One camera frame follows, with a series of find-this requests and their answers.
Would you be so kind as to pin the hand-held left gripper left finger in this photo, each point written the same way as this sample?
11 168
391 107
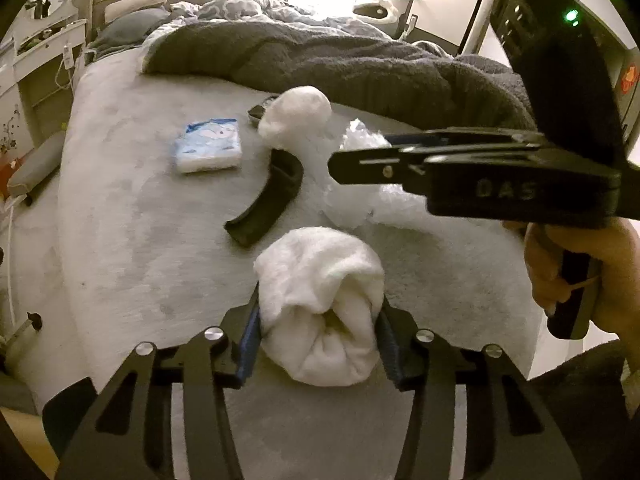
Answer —
248 342

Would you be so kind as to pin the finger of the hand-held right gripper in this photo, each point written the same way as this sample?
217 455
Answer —
465 137
370 167

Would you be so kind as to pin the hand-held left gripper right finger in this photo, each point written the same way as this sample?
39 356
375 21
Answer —
387 347

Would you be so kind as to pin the clear plastic bag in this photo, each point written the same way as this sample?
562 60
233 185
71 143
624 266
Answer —
350 210

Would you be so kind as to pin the black tissue pack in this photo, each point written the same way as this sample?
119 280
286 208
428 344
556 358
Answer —
257 110

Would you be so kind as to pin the blue white tissue pack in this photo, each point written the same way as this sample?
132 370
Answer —
207 145

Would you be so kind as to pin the person's right forearm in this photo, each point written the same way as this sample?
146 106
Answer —
590 410

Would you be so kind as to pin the person's right hand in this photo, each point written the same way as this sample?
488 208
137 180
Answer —
620 270

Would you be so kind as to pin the white fluffy balled sock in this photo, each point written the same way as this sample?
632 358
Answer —
295 112

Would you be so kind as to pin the black sock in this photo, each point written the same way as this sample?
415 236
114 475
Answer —
270 200

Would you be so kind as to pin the grey fluffy blanket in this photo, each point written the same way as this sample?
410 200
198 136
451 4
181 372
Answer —
300 60

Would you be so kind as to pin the grey bed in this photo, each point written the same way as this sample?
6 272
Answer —
150 240

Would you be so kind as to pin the white rounded object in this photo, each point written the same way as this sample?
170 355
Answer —
375 10

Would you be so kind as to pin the grey patterned duvet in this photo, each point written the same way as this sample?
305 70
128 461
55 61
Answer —
250 10

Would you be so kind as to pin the white clothes rack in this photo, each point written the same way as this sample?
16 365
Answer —
11 260

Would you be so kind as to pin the grey pillow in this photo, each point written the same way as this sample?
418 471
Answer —
130 32

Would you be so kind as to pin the grey cushioned stool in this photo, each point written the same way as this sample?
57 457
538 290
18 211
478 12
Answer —
35 165

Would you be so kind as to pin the beige pillow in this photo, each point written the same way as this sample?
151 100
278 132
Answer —
132 6

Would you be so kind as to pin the white dressing table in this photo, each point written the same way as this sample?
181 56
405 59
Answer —
45 60

